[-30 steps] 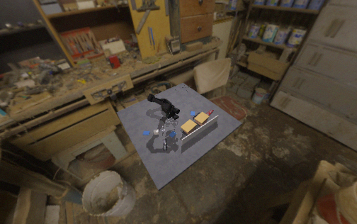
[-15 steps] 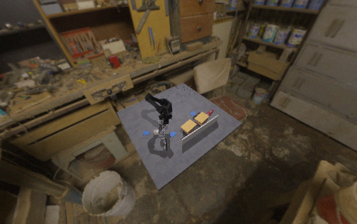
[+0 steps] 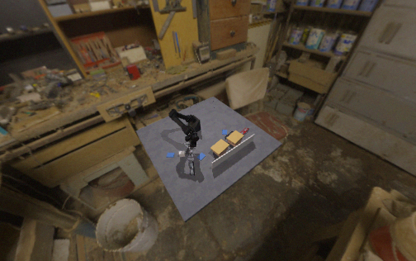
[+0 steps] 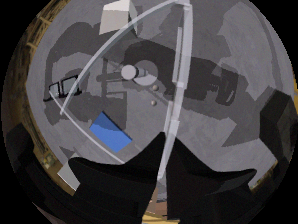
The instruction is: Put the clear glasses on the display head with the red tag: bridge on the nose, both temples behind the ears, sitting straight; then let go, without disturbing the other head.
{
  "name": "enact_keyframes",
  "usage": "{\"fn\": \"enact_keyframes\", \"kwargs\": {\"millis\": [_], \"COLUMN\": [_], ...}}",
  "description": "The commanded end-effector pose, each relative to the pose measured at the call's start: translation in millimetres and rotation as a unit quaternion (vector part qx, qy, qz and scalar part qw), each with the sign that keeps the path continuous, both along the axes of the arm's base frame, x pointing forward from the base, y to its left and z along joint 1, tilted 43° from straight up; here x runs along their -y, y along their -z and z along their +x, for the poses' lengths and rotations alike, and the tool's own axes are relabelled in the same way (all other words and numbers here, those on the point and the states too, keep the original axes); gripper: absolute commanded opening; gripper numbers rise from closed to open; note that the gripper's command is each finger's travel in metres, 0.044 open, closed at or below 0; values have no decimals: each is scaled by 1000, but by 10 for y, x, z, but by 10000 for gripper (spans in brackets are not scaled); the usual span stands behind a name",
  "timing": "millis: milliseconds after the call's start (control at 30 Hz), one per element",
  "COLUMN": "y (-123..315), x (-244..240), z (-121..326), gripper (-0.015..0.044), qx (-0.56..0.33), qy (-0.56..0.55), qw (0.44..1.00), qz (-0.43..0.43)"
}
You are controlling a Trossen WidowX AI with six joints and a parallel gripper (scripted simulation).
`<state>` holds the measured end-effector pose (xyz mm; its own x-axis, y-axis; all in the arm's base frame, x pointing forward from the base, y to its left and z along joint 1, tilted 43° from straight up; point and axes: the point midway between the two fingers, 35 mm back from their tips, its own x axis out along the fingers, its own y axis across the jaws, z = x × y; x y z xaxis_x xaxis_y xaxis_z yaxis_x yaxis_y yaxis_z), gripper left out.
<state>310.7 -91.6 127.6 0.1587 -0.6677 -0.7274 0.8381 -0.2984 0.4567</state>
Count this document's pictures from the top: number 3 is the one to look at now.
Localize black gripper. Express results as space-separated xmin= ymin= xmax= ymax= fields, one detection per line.
xmin=190 ymin=137 xmax=196 ymax=147

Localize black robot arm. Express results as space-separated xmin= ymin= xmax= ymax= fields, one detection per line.
xmin=168 ymin=109 xmax=199 ymax=142

